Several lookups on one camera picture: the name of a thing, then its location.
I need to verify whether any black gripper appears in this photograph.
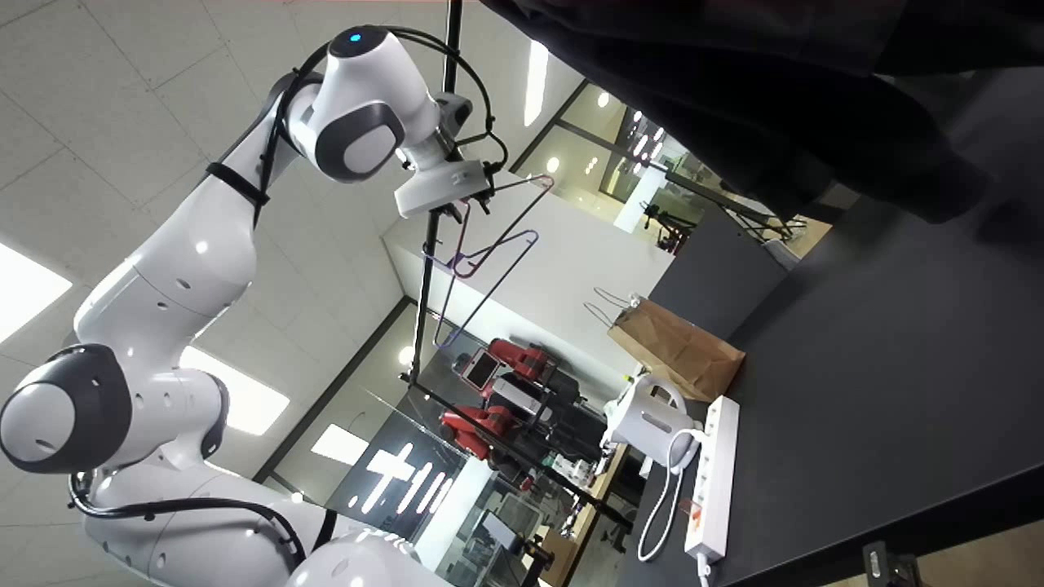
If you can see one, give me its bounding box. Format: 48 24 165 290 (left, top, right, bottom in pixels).
394 159 489 217

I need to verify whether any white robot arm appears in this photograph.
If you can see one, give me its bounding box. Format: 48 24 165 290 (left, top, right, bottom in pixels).
2 27 493 587

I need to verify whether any blue clothes hanger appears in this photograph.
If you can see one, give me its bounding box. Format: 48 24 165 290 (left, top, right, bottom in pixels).
423 221 541 333

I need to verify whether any red black machine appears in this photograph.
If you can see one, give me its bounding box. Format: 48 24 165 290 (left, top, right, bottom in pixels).
438 338 603 463

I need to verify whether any white power adapter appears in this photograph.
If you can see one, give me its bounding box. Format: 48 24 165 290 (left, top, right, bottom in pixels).
603 375 692 465

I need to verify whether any white power strip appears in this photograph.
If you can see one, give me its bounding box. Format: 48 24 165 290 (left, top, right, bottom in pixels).
684 398 742 561

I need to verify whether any black cloth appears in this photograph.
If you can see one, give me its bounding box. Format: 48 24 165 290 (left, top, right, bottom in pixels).
481 0 1044 221

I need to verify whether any black clothes rail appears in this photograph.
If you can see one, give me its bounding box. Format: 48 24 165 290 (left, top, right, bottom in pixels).
410 0 467 352

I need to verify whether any white cable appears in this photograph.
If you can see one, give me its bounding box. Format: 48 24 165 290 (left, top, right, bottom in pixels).
632 427 707 568

